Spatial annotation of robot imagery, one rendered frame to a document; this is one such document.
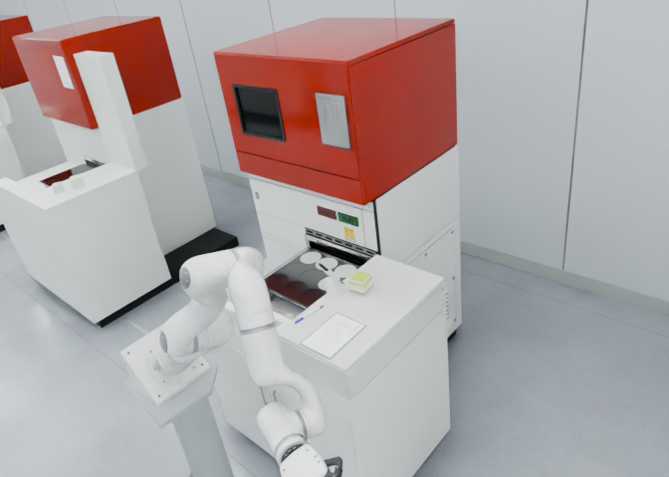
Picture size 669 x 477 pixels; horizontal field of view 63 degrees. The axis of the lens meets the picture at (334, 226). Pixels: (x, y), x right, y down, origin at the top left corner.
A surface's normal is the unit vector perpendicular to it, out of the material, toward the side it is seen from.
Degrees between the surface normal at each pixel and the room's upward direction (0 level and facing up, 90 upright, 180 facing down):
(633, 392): 0
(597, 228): 90
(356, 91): 90
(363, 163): 90
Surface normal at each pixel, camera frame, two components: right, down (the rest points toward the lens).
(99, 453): -0.13, -0.87
